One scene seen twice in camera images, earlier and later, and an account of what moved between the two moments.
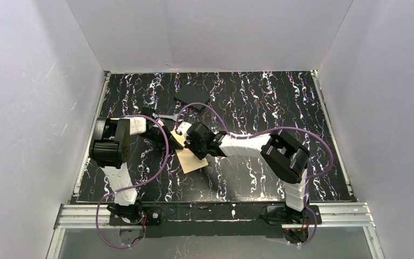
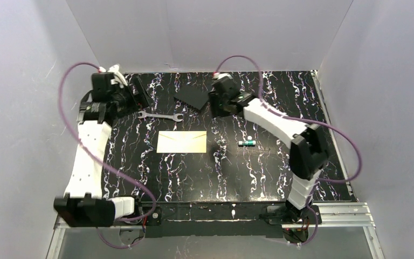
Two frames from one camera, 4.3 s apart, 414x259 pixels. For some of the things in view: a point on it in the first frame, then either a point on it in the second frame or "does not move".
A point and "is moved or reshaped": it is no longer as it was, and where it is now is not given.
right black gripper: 191,145 → 212,99
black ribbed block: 192,94 does not move
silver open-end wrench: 173,117 does not move
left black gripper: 159,134 → 134,98
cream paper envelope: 189,161 is moved or reshaped
